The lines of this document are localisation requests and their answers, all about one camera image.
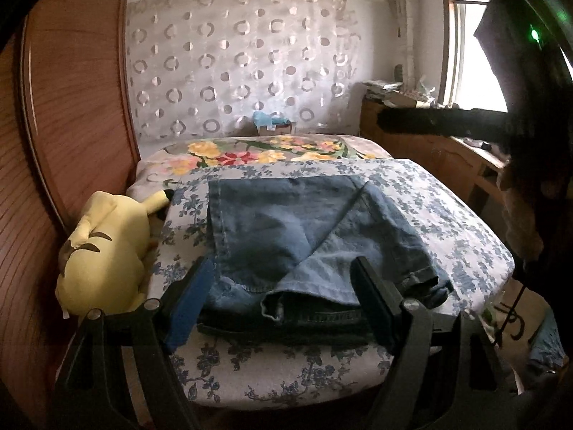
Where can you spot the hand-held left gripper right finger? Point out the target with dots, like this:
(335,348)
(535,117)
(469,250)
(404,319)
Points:
(374,309)

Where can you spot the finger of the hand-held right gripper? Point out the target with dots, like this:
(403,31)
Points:
(425,121)

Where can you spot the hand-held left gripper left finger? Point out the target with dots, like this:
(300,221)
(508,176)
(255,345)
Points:
(190,304)

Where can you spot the blue denim pants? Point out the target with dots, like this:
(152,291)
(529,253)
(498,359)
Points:
(277,224)

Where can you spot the person's right hand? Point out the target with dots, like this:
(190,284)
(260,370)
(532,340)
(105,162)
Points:
(523,224)

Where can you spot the brown wooden side shelf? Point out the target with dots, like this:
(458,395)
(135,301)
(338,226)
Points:
(425,152)

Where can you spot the blue flowered white sheet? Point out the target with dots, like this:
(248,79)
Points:
(425,215)

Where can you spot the yellow plush toy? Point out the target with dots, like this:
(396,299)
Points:
(112,242)

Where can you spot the small cardboard box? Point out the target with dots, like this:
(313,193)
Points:
(277,129)

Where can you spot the colourful flowered bedspread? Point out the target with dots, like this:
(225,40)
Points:
(232,152)

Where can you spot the white printed bag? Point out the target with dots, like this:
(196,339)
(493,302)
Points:
(537,318)

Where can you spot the wooden headboard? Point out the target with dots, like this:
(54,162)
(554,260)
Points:
(67,143)

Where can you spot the white curtain with circles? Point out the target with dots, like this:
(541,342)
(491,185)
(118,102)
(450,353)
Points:
(224,53)

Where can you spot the white wall pipe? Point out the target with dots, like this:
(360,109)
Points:
(405,22)

